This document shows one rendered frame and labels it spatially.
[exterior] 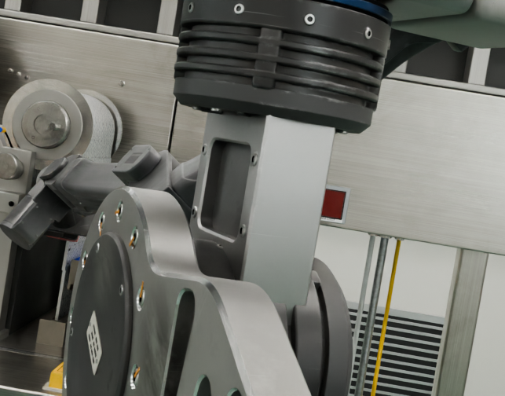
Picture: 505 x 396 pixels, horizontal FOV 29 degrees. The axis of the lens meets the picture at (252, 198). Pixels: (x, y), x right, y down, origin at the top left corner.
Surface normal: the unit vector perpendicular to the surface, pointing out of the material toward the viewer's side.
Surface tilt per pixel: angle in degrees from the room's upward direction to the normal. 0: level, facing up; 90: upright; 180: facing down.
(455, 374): 90
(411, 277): 90
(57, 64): 90
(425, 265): 90
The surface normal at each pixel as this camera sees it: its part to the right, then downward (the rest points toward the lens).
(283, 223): 0.37, 0.11
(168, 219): 0.32, -0.82
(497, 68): -0.05, 0.04
